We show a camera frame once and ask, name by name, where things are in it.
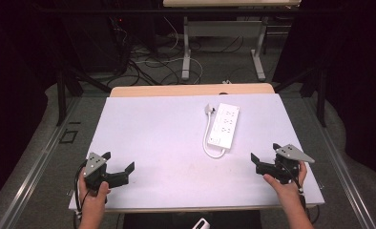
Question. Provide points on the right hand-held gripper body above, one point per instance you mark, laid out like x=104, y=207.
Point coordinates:
x=291, y=154

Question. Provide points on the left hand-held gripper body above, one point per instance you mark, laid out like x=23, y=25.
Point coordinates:
x=94, y=163

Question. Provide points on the person's right hand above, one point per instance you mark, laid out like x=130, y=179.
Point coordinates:
x=288, y=189

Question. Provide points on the person's left hand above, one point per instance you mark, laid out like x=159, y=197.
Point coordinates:
x=92, y=198

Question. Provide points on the white table cover sheet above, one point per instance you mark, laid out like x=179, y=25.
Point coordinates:
x=163, y=152

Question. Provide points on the white power strip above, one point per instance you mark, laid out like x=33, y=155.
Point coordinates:
x=224, y=125

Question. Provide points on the person's dark clothing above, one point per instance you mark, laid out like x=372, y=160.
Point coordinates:
x=163, y=221

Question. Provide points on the black metal stand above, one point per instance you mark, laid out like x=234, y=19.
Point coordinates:
x=63, y=92
x=319, y=95

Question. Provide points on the white power plug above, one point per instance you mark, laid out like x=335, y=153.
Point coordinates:
x=209, y=108

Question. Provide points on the small white object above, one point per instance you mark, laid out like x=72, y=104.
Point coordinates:
x=202, y=224

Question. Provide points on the black computer cabinet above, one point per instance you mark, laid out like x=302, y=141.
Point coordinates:
x=94, y=41

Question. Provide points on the desk with grey metal legs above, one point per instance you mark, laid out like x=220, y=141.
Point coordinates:
x=224, y=28

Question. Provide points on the black floor socket frame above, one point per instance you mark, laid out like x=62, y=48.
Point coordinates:
x=69, y=136

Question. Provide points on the aluminium floor rail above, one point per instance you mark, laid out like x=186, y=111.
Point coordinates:
x=33, y=171
x=338, y=168

